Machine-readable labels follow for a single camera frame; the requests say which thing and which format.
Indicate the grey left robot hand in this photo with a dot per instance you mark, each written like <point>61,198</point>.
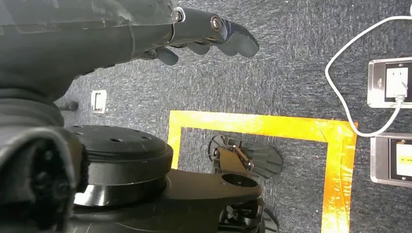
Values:
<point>80,41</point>

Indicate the yellow floor tape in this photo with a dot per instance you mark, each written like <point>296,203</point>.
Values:
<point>257,123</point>

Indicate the steel floor socket white outlet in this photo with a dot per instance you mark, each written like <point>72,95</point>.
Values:
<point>378,82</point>

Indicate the black round rod end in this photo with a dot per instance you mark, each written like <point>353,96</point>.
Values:
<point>69,106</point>

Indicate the steel floor socket yellow label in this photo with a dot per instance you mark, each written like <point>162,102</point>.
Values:
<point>381,160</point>

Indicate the white plastic floor plate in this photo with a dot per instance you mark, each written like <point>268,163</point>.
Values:
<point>98,101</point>

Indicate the black ribbed robot foot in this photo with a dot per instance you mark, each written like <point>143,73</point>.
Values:
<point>264,160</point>

